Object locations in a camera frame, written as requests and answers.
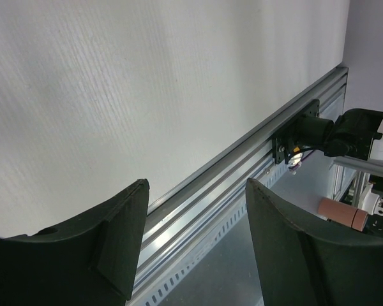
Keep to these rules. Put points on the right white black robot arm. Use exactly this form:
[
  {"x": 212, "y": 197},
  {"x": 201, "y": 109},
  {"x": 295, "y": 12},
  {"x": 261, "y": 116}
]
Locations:
[{"x": 353, "y": 134}]

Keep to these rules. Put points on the slotted grey cable duct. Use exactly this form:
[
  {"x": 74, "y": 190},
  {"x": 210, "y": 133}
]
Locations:
[{"x": 191, "y": 255}]

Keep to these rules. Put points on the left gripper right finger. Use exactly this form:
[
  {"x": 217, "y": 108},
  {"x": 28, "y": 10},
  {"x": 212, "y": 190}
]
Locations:
[{"x": 304, "y": 260}]

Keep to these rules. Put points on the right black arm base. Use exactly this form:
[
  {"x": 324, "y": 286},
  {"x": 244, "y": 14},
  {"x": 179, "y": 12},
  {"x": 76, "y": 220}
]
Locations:
[{"x": 305, "y": 129}]

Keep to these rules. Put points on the pink foam roller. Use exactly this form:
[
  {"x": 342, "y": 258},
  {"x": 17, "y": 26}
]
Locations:
[{"x": 342, "y": 213}]

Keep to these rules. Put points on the aluminium mounting rail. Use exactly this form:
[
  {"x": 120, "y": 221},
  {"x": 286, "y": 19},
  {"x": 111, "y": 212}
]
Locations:
[{"x": 258, "y": 143}]

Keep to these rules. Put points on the background robot equipment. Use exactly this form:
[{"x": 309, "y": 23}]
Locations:
[{"x": 368, "y": 193}]

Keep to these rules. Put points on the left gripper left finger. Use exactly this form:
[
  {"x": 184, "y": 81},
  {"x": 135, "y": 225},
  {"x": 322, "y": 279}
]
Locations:
[{"x": 89, "y": 259}]

